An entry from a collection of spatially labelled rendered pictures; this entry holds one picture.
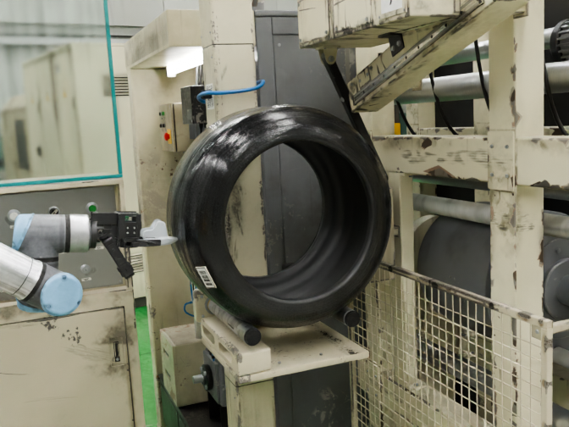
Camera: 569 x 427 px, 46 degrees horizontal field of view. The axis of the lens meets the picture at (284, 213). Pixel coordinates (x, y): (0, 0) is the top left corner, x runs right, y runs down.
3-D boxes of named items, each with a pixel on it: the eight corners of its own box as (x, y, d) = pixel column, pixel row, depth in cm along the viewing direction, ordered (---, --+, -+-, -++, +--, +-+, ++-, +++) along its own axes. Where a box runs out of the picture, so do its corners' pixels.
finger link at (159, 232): (181, 221, 162) (143, 221, 159) (180, 245, 163) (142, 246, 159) (178, 219, 165) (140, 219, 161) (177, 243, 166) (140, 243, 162)
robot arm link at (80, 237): (70, 255, 152) (67, 248, 161) (92, 255, 154) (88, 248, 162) (71, 216, 151) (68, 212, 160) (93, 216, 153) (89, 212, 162)
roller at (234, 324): (222, 310, 198) (207, 312, 196) (221, 296, 197) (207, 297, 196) (262, 345, 166) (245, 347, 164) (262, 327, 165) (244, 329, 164)
